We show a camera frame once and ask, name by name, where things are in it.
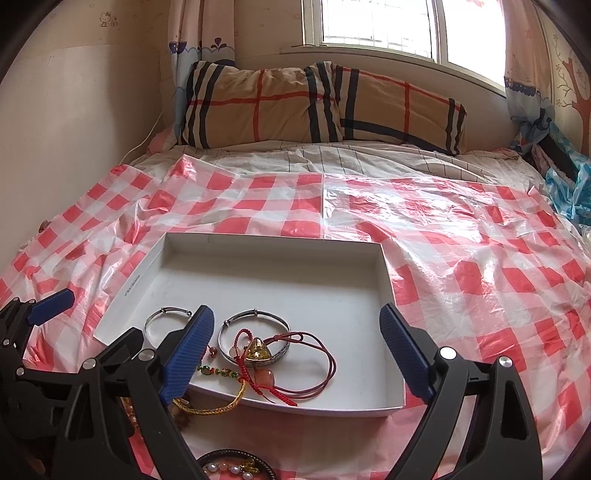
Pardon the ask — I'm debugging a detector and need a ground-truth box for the pink pearl bead bracelet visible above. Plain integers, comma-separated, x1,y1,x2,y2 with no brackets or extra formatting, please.
204,458,260,480

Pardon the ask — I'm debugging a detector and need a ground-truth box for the white grid bed sheet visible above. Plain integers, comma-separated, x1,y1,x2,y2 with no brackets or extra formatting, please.
130,141,544,192

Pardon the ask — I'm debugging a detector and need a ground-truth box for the tan plaid pillow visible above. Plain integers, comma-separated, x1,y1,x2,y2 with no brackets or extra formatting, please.
176,61,467,156

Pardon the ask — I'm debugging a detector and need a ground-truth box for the red string pendant necklace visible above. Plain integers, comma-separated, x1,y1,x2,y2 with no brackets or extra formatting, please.
232,327,339,407

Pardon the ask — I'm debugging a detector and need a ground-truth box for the white shallow cardboard tray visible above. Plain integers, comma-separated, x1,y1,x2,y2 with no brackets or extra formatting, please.
94,233,406,417

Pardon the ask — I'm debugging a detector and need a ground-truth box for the white framed window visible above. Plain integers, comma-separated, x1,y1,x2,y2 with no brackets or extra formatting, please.
298,0,506,95

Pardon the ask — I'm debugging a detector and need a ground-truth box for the white charging cable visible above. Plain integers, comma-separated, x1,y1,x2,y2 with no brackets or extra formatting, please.
120,110,165,165

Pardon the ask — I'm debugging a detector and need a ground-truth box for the patterned window curtain right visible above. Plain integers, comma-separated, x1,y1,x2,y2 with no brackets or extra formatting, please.
501,0,555,154

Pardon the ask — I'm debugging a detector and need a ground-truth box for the black braided leather bracelet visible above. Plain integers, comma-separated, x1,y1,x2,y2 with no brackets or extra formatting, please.
195,448,279,480

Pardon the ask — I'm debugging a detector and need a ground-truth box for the engraved silver bangle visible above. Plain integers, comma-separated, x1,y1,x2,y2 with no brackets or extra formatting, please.
216,309,291,367

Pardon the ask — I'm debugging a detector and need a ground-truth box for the silver bangle with green bead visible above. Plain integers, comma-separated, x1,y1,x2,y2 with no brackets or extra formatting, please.
143,306,192,348

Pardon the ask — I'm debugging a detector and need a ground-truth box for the patterned window curtain left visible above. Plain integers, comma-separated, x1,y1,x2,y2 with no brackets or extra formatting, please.
168,0,235,88

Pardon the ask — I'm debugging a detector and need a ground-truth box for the patterned window curtain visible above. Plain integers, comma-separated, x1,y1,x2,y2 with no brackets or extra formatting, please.
168,0,235,88
501,0,555,154

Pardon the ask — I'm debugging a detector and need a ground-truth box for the blue plastic bag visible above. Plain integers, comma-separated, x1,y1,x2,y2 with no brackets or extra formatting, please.
545,122,590,226

